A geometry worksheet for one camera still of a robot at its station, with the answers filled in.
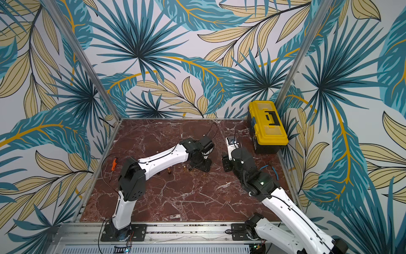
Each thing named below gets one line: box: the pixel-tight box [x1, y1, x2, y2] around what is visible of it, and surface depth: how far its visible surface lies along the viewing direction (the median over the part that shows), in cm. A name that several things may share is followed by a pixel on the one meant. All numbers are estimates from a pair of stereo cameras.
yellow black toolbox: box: [247, 100, 289, 155], surface depth 97 cm
